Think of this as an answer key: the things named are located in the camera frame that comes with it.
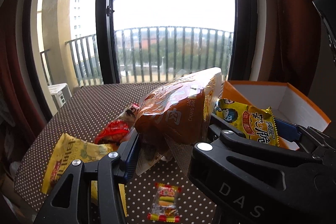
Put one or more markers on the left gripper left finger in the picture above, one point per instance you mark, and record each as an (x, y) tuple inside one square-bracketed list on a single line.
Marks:
[(69, 201)]

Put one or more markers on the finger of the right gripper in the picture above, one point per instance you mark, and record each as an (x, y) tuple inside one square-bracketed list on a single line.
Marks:
[(305, 139)]

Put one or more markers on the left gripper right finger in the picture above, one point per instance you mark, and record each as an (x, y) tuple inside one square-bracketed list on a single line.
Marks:
[(251, 182)]

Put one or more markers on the yellow honey butter chips bag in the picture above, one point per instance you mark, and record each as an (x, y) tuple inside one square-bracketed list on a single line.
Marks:
[(67, 149)]

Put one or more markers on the yellow crispy noodle snack bag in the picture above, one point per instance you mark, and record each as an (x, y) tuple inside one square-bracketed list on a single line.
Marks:
[(256, 124)]

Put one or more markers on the red cartoon face snack bag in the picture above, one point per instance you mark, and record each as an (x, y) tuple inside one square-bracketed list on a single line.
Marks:
[(117, 130)]

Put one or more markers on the burger gummy candy packet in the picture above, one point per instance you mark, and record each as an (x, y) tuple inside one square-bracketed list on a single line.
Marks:
[(165, 204)]

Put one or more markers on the orange meat snack bag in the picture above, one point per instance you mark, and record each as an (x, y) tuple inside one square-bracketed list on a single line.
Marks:
[(175, 116)]

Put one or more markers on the orange cardboard box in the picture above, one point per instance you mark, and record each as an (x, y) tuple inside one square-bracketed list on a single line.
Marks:
[(286, 102)]

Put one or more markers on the dark red right curtain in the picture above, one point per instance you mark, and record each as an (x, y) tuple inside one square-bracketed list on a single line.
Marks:
[(276, 40)]

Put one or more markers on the dark red curtain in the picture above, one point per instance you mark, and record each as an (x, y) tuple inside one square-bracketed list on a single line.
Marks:
[(21, 108), (276, 40)]

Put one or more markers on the brown polka dot tablecloth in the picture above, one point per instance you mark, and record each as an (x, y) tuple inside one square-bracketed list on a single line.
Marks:
[(84, 116)]

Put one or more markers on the white air conditioner unit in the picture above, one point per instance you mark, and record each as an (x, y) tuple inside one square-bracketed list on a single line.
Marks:
[(60, 94)]

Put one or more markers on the balcony metal railing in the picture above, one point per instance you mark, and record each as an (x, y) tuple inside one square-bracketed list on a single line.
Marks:
[(153, 54)]

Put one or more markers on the dark red left curtain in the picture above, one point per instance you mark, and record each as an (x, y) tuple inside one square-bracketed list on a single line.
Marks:
[(21, 108)]

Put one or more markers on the black window frame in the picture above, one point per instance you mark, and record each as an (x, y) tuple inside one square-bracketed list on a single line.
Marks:
[(105, 42)]

